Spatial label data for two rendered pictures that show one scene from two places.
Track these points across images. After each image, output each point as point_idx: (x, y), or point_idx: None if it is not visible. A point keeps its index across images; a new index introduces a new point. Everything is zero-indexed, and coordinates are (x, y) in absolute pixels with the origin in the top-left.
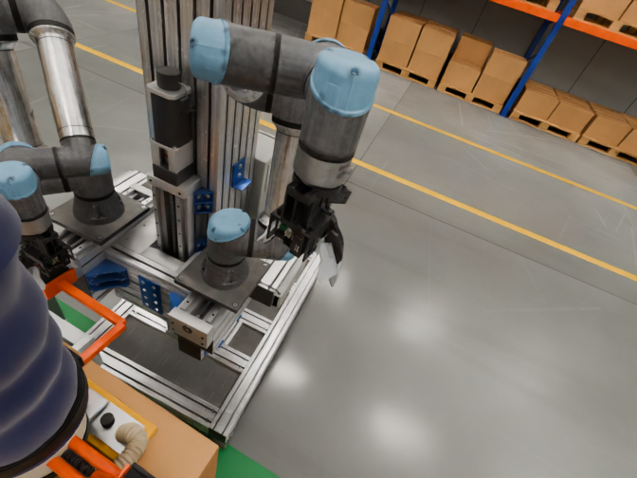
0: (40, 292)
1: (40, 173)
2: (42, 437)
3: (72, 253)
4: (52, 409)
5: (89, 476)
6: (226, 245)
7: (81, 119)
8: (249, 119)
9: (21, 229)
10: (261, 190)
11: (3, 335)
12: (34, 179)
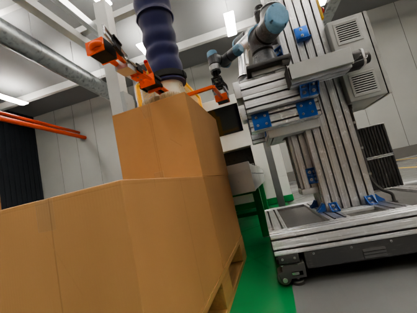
0: (169, 28)
1: (223, 57)
2: (156, 66)
3: (221, 78)
4: (160, 58)
5: (158, 90)
6: (249, 38)
7: (239, 41)
8: (302, 4)
9: (164, 7)
10: (332, 44)
11: (154, 25)
12: (214, 51)
